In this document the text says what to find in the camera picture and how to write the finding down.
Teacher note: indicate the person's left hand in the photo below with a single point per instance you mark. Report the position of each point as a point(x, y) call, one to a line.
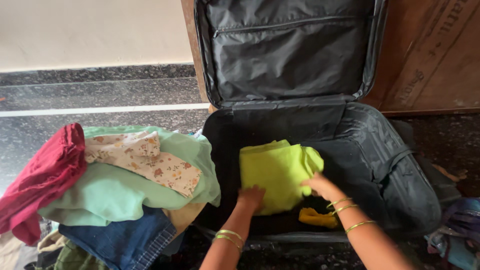
point(250, 197)

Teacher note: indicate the person's right hand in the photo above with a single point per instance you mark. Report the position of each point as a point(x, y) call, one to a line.
point(322, 186)

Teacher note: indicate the person's left fingers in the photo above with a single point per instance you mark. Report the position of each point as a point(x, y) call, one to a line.
point(258, 189)

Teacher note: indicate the person's right fingers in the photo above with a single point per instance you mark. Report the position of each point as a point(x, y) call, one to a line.
point(306, 182)

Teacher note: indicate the lime green cloth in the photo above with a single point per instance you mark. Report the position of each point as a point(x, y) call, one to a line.
point(278, 174)

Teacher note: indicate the gold bangle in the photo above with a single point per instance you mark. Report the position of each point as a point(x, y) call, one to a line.
point(338, 202)
point(229, 233)
point(228, 239)
point(360, 225)
point(345, 208)

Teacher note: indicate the yellow cloth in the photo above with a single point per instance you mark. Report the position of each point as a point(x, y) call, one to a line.
point(318, 218)

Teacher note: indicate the black fabric suitcase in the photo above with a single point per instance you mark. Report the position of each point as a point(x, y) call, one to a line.
point(300, 112)

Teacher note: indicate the tan cloth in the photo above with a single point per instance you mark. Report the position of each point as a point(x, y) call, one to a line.
point(183, 216)

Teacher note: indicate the cream floral print cloth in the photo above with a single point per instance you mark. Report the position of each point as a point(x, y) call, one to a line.
point(150, 161)

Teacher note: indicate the mint green cloth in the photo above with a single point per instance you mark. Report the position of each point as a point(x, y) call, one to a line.
point(123, 191)

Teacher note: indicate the blue denim jeans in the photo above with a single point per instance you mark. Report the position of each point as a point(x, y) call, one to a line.
point(120, 243)

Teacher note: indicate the blue purple patterned cloth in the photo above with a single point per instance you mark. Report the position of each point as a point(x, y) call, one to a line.
point(459, 232)

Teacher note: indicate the brown wooden cabinet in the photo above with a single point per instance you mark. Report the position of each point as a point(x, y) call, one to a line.
point(427, 56)

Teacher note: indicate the olive green cloth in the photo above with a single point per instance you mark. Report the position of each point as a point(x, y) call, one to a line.
point(73, 258)

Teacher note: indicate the beige cloth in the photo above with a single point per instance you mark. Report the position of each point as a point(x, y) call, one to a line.
point(50, 243)

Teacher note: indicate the maroon cloth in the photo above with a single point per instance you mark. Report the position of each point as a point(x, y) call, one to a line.
point(41, 183)

